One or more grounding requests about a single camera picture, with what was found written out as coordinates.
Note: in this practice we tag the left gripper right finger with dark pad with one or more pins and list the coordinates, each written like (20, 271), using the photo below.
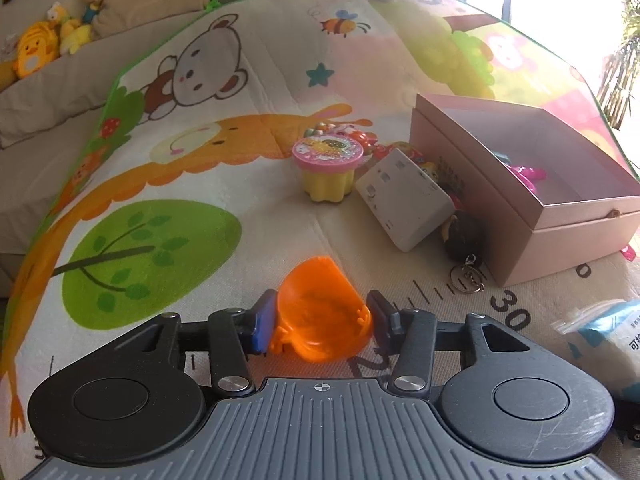
(410, 335)

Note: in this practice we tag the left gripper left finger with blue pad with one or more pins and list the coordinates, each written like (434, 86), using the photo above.
(233, 335)

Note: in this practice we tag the orange plastic half shell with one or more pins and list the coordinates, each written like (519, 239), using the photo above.
(320, 315)

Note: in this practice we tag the brown keychain with ring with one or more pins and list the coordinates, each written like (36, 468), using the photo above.
(464, 241)

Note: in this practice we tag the white power strip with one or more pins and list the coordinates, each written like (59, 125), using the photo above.
(405, 200)

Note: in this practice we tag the pink lid yellow jelly cup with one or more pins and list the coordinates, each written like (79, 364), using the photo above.
(328, 165)

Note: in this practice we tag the blue white cotton pad bag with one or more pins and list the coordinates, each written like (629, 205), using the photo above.
(604, 342)

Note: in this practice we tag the pink red camera toy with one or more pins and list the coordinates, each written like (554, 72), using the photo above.
(430, 168)

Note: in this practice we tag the colourful cartoon play mat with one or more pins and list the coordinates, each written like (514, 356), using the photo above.
(181, 194)

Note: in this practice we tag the pink cardboard box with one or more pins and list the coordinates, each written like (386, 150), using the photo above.
(547, 198)

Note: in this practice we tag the beige sofa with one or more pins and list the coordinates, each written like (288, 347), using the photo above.
(48, 119)

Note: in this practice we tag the yellow plush toy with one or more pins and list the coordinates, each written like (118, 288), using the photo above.
(72, 33)

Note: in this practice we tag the orange duck plush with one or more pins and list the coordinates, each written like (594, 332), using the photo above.
(37, 47)

